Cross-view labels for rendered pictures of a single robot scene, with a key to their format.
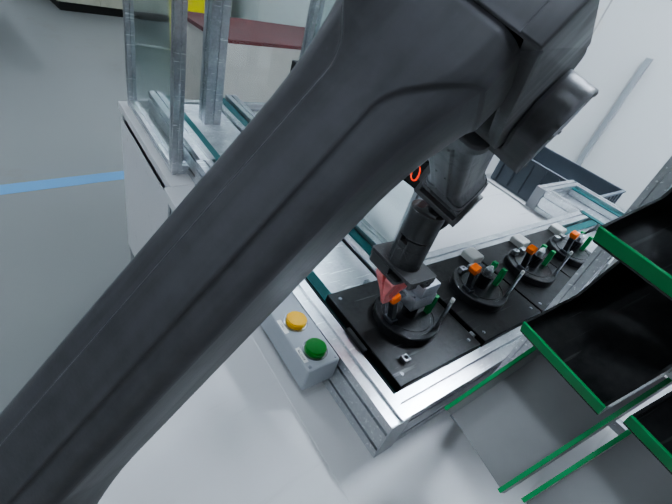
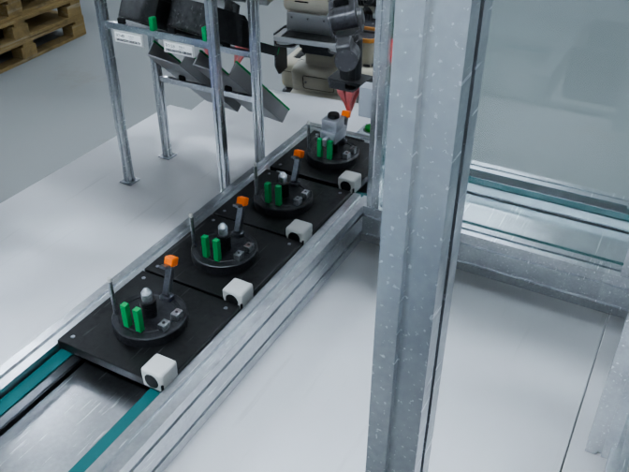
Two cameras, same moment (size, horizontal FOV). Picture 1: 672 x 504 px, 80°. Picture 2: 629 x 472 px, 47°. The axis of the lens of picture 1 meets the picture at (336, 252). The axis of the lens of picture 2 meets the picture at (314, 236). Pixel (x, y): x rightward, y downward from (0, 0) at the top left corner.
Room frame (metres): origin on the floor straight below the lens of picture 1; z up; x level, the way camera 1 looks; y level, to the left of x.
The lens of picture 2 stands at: (2.24, -0.69, 1.86)
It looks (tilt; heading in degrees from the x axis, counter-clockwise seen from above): 34 degrees down; 164
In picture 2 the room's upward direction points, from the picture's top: straight up
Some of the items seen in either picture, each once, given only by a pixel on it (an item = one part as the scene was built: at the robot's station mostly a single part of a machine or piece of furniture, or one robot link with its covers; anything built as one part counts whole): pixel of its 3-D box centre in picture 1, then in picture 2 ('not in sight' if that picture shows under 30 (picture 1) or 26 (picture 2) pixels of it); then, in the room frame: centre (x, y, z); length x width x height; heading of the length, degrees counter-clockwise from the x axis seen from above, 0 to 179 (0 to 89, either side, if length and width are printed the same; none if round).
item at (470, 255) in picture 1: (484, 277); (283, 186); (0.81, -0.36, 1.01); 0.24 x 0.24 x 0.13; 46
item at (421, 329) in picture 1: (406, 316); (332, 154); (0.63, -0.18, 0.98); 0.14 x 0.14 x 0.02
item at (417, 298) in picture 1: (423, 286); (331, 127); (0.64, -0.19, 1.06); 0.08 x 0.04 x 0.07; 136
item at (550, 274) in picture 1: (536, 258); (223, 238); (0.99, -0.53, 1.01); 0.24 x 0.24 x 0.13; 46
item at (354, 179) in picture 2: not in sight; (349, 182); (0.77, -0.18, 0.97); 0.05 x 0.05 x 0.04; 46
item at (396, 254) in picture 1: (408, 252); (350, 69); (0.56, -0.11, 1.18); 0.10 x 0.07 x 0.07; 46
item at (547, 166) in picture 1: (554, 183); not in sight; (2.53, -1.16, 0.73); 0.62 x 0.42 x 0.23; 46
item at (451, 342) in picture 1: (402, 322); (332, 160); (0.63, -0.18, 0.96); 0.24 x 0.24 x 0.02; 46
